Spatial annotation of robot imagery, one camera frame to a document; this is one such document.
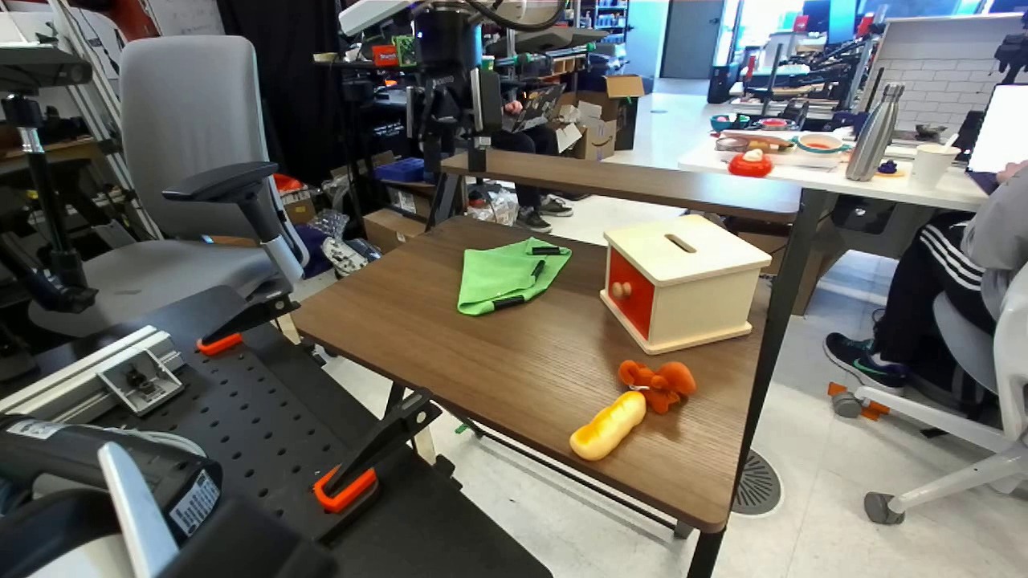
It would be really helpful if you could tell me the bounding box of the white pegboard panel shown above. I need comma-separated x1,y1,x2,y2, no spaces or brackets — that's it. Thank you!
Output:
870,9,1028,137

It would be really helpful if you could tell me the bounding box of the white cup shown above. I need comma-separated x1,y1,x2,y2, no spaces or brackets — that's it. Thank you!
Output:
910,140,961,194

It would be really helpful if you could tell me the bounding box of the green towel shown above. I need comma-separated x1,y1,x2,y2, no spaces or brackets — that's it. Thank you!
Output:
455,234,580,321

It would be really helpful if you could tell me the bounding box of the white sneaker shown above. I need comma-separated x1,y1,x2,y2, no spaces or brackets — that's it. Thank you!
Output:
319,230,380,283

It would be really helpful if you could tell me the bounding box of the white office chair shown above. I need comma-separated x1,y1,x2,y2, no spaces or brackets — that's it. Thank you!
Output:
827,264,1028,531

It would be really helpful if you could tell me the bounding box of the orange plush toy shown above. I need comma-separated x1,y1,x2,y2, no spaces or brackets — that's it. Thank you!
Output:
615,355,700,416

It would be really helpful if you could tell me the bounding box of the white flat board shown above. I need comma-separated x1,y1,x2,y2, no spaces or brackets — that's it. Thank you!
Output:
538,194,692,255

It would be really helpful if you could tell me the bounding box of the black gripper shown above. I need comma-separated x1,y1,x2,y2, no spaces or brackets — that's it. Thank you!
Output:
422,44,493,180

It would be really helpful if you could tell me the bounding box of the bowl with food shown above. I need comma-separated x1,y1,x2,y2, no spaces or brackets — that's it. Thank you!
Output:
795,127,852,156

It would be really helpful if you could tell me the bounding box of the grey office chair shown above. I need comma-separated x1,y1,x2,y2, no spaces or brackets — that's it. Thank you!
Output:
25,32,314,339

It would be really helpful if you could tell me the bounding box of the dark wooden desk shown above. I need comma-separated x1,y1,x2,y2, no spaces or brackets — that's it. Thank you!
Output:
437,146,807,227

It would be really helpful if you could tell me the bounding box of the orange handled black clamp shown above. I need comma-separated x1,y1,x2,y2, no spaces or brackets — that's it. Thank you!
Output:
194,286,305,364
310,391,446,517

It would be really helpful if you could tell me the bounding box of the yellow toy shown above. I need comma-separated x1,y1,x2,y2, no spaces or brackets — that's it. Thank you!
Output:
567,386,654,466

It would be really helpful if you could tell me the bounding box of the black perforated board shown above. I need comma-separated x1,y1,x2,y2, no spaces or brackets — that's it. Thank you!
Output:
60,283,555,578

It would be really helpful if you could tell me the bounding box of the round black floor drain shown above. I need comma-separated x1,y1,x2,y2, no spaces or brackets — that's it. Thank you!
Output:
730,447,786,519

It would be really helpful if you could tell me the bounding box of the aluminium corner bracket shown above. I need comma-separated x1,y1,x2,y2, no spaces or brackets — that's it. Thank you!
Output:
96,346,189,422

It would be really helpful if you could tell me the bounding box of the metal rack frame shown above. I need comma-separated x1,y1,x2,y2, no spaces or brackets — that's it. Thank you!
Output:
44,0,165,245

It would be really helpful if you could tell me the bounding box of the red round object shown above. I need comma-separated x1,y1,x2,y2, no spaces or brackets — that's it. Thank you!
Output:
728,146,778,182

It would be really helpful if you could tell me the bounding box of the brown cardboard box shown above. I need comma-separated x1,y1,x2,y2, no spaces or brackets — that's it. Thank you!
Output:
360,206,435,256

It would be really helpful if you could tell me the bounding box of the seated person in grey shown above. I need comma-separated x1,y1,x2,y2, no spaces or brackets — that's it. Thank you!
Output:
822,156,1028,395

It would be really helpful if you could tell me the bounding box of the black camera stand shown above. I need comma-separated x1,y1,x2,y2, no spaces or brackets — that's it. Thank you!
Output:
0,44,102,314

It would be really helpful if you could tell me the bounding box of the steel bottle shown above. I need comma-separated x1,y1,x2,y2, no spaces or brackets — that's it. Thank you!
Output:
842,79,910,185

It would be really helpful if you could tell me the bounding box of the white laptop screen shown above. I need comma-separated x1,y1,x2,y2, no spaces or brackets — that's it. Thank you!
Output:
969,83,1028,176

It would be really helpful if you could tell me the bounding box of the wooden box with red drawer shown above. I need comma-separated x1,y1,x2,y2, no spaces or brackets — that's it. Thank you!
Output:
598,213,776,355

